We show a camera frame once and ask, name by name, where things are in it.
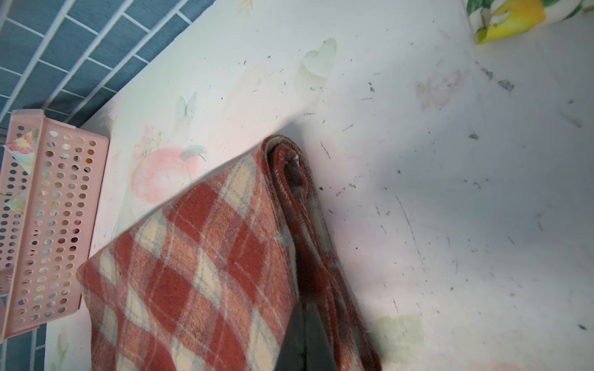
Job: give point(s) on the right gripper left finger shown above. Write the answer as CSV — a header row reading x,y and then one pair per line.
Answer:
x,y
292,352

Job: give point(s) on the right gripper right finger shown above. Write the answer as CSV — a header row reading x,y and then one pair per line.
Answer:
x,y
319,355

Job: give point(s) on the red patterned skirt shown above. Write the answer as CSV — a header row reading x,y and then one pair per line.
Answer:
x,y
209,280

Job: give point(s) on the lemon print skirt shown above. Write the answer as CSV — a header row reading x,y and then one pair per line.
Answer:
x,y
492,20

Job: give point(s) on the pink perforated plastic basket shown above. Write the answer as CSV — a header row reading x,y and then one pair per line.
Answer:
x,y
42,249

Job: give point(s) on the pastel floral skirt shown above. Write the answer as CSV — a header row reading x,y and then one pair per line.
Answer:
x,y
23,150

